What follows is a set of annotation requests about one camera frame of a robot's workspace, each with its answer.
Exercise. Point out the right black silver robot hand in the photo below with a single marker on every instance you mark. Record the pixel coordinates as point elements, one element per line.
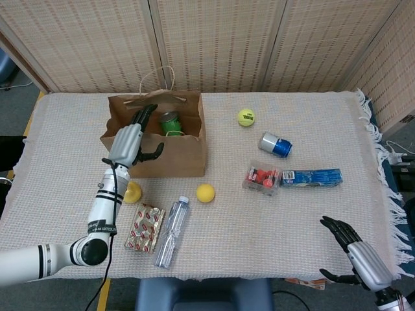
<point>369,262</point>

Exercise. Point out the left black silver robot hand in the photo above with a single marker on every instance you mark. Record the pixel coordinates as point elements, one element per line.
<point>126,144</point>

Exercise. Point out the green chips tube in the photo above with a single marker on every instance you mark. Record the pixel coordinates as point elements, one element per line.
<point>170,124</point>

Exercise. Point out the yellow pear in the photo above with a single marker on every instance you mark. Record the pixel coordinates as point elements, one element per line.
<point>133,194</point>

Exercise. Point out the gold foil snack packet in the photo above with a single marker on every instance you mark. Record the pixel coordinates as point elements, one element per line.
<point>144,228</point>

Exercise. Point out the clear plastic water bottle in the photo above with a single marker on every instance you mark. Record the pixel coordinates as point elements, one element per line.
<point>172,230</point>

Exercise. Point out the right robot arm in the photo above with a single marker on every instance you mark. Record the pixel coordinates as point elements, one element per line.
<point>394,299</point>

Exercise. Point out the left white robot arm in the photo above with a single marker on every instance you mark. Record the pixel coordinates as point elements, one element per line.
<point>102,207</point>

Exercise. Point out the brown paper bag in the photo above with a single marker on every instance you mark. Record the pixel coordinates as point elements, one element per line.
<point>181,158</point>

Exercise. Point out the clear box with red items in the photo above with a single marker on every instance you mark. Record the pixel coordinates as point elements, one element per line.
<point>261,178</point>

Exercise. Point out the black equipment box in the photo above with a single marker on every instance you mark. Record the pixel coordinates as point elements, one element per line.
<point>407,181</point>

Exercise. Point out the yellow foam ball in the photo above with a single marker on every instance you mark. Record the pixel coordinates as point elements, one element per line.
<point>205,193</point>

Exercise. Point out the blue cookie package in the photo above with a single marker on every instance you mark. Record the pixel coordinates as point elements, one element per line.
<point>311,178</point>

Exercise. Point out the white power strip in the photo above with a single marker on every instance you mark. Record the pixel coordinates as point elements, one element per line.
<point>395,158</point>

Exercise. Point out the white woven tablecloth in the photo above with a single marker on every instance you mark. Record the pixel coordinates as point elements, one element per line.
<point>259,233</point>

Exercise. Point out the yellow green tennis ball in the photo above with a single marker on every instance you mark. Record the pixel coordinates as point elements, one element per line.
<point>246,118</point>

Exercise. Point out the blue grey office chair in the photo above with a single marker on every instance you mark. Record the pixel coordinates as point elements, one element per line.
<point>6,68</point>

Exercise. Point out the woven folding screen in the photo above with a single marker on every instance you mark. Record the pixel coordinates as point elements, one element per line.
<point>227,42</point>

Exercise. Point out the blue silver drink can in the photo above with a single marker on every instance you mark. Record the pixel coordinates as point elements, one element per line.
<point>275,144</point>

